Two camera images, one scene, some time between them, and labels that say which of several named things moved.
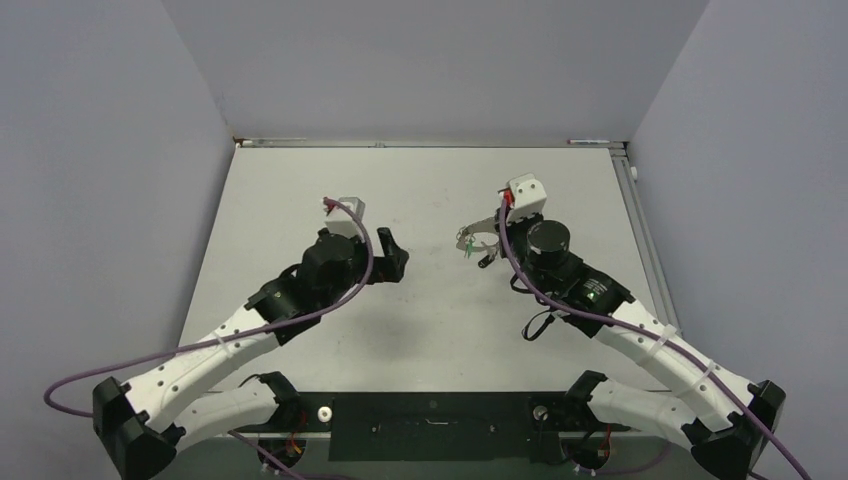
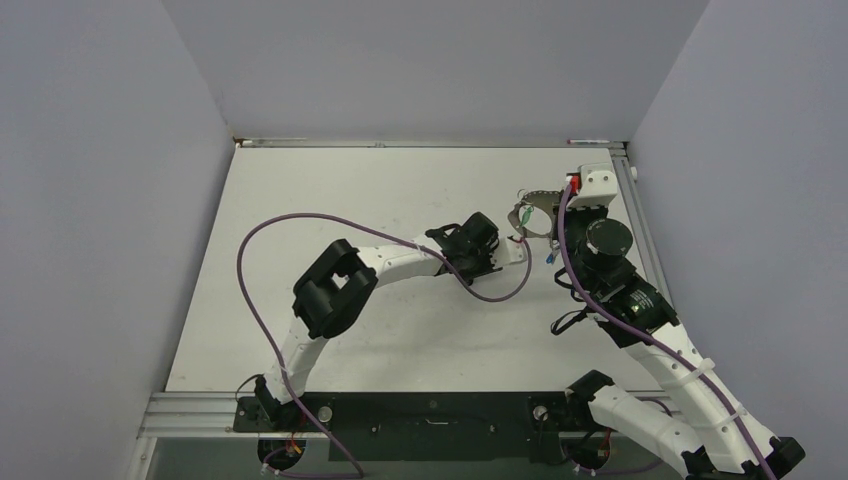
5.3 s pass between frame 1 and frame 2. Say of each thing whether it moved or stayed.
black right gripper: moved
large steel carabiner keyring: moved
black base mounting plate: stayed
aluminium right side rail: stayed
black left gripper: moved
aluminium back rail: stayed
